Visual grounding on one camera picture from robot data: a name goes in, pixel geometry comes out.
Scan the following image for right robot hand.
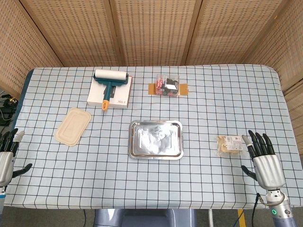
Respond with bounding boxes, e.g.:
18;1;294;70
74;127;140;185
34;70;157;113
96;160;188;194
241;130;286;190

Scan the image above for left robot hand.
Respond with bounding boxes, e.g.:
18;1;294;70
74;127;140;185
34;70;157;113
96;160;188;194
0;128;33;188

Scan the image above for clear bag of food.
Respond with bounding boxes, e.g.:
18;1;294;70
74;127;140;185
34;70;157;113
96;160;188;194
216;135;246;156

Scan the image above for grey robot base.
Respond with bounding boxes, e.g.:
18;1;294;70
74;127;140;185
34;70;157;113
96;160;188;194
94;209;197;227

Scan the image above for stainless steel tray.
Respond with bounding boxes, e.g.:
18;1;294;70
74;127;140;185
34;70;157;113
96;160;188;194
128;120;184;160

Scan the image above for beige rectangular container lid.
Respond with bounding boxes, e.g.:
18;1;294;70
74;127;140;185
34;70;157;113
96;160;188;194
54;107;92;148

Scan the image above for brown cardboard flap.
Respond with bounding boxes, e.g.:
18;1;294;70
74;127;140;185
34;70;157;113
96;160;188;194
147;83;189;96

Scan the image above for blue checkered tablecloth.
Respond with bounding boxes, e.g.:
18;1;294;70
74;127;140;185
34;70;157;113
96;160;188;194
4;63;299;210

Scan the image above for clear plastic box of batteries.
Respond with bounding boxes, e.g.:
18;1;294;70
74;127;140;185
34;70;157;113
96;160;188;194
155;73;180;97

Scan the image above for white flat box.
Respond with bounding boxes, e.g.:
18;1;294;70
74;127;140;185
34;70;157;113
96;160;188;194
86;76;133;109

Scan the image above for woven bamboo folding screen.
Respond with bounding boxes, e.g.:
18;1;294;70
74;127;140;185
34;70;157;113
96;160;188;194
0;0;303;148

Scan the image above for black cable at right wrist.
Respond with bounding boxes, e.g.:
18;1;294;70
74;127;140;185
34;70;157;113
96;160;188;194
250;193;268;227

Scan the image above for black cables on floor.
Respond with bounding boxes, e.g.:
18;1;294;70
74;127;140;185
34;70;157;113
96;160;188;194
0;94;19;127

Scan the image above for teal lint roller orange handle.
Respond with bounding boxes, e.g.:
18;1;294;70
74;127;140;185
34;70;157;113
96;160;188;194
93;69;130;111

